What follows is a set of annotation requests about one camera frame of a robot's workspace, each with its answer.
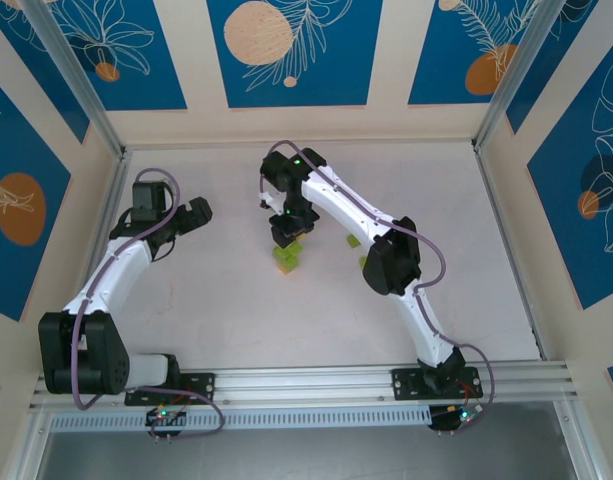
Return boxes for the grey metal sheet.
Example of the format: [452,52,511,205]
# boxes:
[35,399,587,480]

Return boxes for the white slotted cable duct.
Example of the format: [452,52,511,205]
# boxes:
[49,405,433,434]

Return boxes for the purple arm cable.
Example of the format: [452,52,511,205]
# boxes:
[71,168,226,441]
[258,139,497,416]

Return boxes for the blue floral wall panel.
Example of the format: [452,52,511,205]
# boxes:
[527,47,613,311]
[207,0,385,109]
[0,69,73,322]
[0,9,91,145]
[505,0,605,135]
[0,0,188,112]
[408,0,542,106]

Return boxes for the aluminium frame post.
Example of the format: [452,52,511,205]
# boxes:
[469,0,558,151]
[21,0,130,157]

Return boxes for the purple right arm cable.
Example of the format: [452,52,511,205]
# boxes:
[258,139,497,416]

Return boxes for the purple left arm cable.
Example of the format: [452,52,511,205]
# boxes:
[71,168,226,441]

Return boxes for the long aluminium mounting rail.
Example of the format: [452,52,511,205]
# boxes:
[28,360,580,415]

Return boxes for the aluminium table side rail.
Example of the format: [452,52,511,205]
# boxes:
[58,149,135,374]
[473,144,550,362]

